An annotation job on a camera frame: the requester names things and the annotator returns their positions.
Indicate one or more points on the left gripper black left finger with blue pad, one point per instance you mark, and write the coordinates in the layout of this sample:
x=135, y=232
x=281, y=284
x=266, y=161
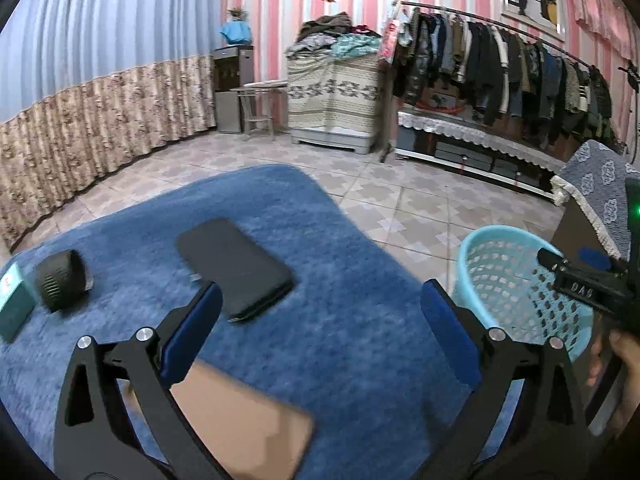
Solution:
x=117, y=418

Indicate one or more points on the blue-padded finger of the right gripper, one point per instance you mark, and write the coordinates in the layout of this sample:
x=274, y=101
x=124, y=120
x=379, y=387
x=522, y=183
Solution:
x=597, y=260

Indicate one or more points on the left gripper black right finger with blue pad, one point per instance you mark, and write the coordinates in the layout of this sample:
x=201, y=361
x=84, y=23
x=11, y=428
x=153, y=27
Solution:
x=523, y=418

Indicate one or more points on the person's hand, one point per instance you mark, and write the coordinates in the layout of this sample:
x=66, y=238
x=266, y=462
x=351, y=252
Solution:
x=622, y=400

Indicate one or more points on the blue floral covered furniture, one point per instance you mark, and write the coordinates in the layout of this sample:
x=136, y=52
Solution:
x=591, y=189

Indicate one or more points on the light blue plastic basket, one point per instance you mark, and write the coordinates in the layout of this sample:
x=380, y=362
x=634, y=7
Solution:
x=500, y=280

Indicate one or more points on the tan phone case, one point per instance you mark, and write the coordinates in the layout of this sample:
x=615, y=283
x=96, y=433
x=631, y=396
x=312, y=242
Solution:
x=252, y=435

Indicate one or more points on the black round speaker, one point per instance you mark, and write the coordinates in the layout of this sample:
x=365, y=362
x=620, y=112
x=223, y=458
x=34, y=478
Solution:
x=62, y=280

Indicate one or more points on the teal cardboard box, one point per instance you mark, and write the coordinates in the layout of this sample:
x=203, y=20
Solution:
x=18, y=299

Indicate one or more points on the black glasses case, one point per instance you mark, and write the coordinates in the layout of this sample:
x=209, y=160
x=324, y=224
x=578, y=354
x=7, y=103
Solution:
x=251, y=278

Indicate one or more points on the low lace-covered tv stand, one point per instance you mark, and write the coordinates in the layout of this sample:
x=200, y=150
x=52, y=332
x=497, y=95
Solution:
x=465, y=148

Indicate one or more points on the clothes rack with garments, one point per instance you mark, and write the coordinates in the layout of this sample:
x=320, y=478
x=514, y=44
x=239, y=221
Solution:
x=500, y=77

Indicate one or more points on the blue fluffy table cover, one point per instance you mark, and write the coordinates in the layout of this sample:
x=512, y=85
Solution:
x=349, y=344

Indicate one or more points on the floral beige curtain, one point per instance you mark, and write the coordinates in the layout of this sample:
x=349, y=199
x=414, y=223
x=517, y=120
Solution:
x=62, y=144

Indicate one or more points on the patterned covered clothes pile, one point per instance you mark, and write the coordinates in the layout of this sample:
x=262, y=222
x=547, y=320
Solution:
x=335, y=85

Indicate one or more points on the small folding table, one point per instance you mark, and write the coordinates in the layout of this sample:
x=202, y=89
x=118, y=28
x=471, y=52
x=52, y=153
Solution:
x=258, y=101

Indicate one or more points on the grey water dispenser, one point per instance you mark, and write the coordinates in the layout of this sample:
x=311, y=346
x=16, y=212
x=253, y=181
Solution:
x=233, y=67

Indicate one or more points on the blue-wrapped potted plant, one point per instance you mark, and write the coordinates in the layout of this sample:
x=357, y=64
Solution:
x=236, y=31

